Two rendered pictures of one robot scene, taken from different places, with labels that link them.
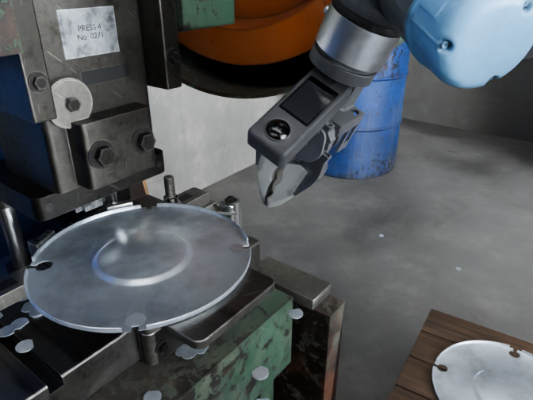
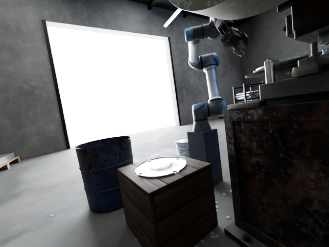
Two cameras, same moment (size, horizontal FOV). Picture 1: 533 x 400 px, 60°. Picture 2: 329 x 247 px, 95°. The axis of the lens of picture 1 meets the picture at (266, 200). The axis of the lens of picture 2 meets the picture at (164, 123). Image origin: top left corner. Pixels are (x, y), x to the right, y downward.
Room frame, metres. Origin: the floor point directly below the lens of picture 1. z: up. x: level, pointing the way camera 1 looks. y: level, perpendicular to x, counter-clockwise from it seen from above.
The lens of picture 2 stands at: (1.40, -0.11, 0.66)
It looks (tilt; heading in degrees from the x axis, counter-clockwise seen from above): 5 degrees down; 204
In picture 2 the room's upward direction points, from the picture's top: 8 degrees counter-clockwise
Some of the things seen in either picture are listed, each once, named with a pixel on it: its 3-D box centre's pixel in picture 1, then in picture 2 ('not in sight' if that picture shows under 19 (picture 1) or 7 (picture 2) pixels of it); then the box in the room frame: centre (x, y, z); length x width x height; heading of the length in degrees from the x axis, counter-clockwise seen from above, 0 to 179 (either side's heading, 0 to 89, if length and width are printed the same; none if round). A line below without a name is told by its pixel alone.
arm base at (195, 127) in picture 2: not in sight; (200, 124); (0.13, -0.33, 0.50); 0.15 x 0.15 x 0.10
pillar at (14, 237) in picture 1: (9, 222); not in sight; (0.57, 0.36, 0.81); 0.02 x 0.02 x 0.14
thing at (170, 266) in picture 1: (143, 255); (290, 64); (0.52, 0.17, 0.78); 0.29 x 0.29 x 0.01
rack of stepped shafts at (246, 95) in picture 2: not in sight; (249, 108); (-2.05, 0.28, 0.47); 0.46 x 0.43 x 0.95; 32
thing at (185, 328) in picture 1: (172, 308); (278, 82); (0.49, 0.13, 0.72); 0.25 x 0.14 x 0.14; 52
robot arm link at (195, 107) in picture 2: not in sight; (200, 110); (0.13, -0.33, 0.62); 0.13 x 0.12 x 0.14; 103
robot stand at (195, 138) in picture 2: not in sight; (204, 156); (0.13, -0.33, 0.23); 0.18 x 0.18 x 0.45; 59
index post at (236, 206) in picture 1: (231, 223); (270, 71); (0.66, 0.06, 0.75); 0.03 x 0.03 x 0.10; 52
